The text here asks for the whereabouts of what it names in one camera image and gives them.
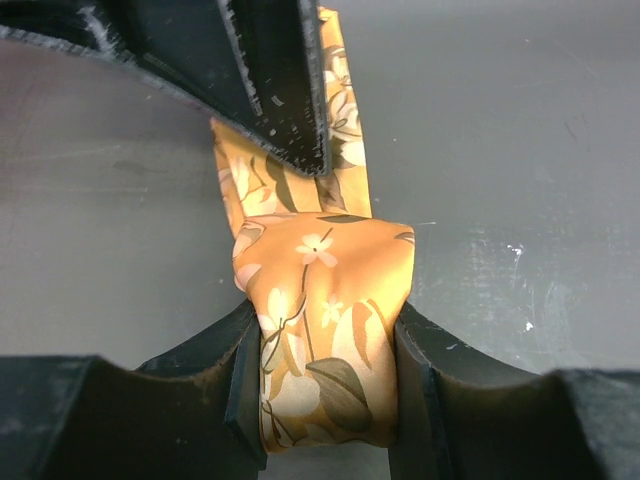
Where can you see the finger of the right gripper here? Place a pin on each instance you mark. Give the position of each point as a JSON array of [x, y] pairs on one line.
[[277, 47], [181, 47]]

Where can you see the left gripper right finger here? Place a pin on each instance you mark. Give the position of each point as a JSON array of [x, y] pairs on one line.
[[465, 415]]

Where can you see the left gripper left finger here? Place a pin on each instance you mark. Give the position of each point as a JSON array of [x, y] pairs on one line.
[[189, 413]]

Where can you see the orange patterned tie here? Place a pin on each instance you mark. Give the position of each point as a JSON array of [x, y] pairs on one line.
[[327, 279]]

